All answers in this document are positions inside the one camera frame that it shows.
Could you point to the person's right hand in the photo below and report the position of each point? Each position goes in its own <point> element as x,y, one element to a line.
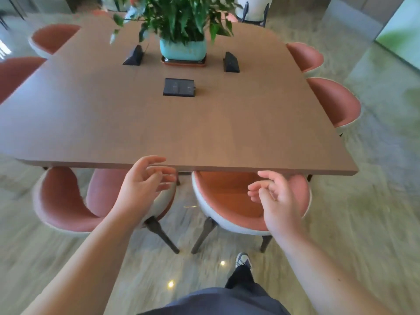
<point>282,209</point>

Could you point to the person's left hand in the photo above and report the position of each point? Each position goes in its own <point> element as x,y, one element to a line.
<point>137,193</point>

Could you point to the person's left thumb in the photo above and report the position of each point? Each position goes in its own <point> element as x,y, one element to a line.
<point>147,160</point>

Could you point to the person's right thumb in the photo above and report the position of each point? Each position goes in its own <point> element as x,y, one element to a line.
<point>272,177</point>

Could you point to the person's right forearm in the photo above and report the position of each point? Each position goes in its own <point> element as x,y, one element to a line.
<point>321,278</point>

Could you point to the person's left forearm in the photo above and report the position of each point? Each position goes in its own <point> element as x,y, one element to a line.
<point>85,268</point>

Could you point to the black flat socket panel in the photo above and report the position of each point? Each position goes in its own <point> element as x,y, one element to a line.
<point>179,87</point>

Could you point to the grey and white sneaker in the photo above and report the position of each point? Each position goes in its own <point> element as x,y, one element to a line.
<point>243,259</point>

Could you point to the brown plant pot tray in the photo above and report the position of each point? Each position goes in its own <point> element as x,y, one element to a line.
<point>183,63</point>

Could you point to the black triangular socket stand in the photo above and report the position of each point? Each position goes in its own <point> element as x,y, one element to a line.
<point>134,57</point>
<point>231,63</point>

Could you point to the black trouser leg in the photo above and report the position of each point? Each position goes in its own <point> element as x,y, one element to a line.
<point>241,278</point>

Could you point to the teal ceramic plant pot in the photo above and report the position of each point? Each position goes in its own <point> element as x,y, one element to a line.
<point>183,50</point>

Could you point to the grey garment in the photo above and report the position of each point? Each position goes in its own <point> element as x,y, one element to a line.
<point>223,303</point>

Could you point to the green leafy plant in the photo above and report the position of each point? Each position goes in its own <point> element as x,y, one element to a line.
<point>180,16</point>

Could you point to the black metal planter stand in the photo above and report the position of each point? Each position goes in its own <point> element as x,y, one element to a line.
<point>264,19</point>

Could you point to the white planter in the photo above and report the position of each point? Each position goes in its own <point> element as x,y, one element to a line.
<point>256,4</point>

